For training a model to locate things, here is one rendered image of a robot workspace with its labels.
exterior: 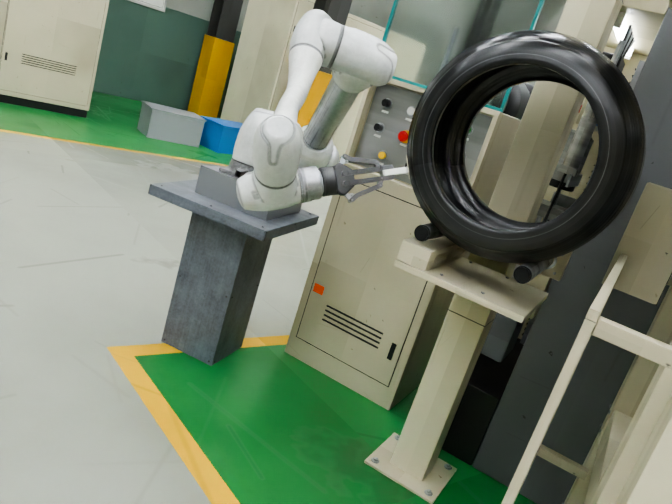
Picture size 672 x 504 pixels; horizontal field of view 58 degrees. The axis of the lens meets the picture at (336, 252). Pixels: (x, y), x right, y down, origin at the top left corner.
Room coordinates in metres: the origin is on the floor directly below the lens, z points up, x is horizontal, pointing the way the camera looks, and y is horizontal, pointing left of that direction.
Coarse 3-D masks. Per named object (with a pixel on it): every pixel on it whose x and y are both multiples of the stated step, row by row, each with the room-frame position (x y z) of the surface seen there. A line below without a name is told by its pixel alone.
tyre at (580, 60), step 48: (480, 48) 1.59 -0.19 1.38; (528, 48) 1.53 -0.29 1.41; (576, 48) 1.51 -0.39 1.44; (432, 96) 1.61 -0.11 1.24; (480, 96) 1.84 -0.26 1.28; (624, 96) 1.45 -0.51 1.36; (432, 144) 1.60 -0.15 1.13; (624, 144) 1.42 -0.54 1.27; (432, 192) 1.57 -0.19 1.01; (624, 192) 1.43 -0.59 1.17; (480, 240) 1.51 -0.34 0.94; (528, 240) 1.46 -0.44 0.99; (576, 240) 1.44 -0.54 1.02
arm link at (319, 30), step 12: (312, 12) 1.90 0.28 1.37; (324, 12) 1.92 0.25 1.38; (300, 24) 1.86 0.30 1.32; (312, 24) 1.85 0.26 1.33; (324, 24) 1.86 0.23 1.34; (336, 24) 1.88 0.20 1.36; (300, 36) 1.82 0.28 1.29; (312, 36) 1.82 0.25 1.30; (324, 36) 1.83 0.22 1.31; (336, 36) 1.85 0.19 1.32; (324, 48) 1.84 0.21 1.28; (336, 48) 1.84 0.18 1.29; (324, 60) 1.86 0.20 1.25
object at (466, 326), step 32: (576, 0) 1.88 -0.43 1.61; (608, 0) 1.85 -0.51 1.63; (576, 32) 1.87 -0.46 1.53; (608, 32) 1.91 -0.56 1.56; (544, 96) 1.87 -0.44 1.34; (576, 96) 1.84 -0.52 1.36; (544, 128) 1.86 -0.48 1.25; (512, 160) 1.88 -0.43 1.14; (544, 160) 1.85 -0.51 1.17; (512, 192) 1.87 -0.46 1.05; (544, 192) 1.93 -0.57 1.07; (448, 320) 1.89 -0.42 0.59; (480, 320) 1.84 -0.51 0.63; (448, 352) 1.87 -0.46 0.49; (480, 352) 1.95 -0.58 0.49; (448, 384) 1.85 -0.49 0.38; (416, 416) 1.88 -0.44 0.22; (448, 416) 1.84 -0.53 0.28; (416, 448) 1.86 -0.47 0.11
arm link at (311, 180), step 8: (304, 168) 1.51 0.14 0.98; (312, 168) 1.52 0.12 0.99; (304, 176) 1.49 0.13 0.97; (312, 176) 1.49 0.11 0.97; (320, 176) 1.51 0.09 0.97; (304, 184) 1.48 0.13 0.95; (312, 184) 1.49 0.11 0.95; (320, 184) 1.49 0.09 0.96; (304, 192) 1.48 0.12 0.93; (312, 192) 1.49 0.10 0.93; (320, 192) 1.50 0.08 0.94; (304, 200) 1.50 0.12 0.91
